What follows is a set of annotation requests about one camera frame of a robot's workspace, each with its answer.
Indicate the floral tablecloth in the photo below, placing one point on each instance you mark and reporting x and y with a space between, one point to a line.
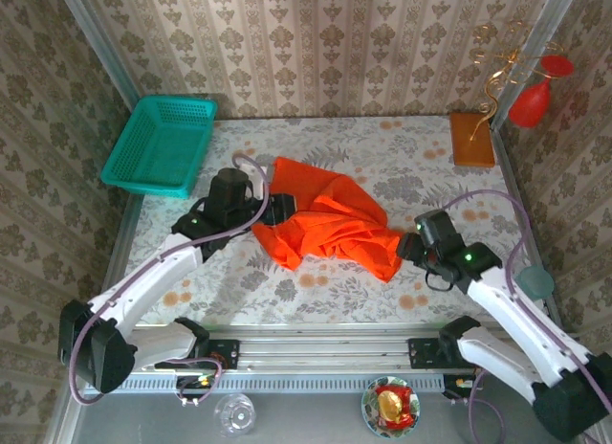
334 295

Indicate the aluminium rail frame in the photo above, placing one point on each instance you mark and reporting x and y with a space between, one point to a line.
325 348

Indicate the red gold wrapped snack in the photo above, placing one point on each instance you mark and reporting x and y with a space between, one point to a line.
394 406

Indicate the translucent teal cup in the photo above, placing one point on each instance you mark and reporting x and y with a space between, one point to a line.
535 281

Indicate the aluminium frame post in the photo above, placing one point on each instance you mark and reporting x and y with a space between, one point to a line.
100 47
535 61

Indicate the teal plastic basket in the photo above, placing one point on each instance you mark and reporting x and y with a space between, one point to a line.
158 147

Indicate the clear glass cup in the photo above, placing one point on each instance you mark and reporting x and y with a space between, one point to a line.
234 415

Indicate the floral patterned plate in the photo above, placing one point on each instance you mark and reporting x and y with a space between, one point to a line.
370 410

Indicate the brown wooden stand base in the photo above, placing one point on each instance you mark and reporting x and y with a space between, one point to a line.
472 140

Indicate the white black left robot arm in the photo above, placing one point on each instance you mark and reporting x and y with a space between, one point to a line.
158 272

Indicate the orange t-shirt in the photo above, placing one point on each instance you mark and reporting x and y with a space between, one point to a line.
334 219

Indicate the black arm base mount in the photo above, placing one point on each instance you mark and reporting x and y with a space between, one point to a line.
423 352
225 354

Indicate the red plastic wine glass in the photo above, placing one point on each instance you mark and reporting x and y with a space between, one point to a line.
528 106

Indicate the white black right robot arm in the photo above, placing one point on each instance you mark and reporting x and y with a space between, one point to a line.
516 319

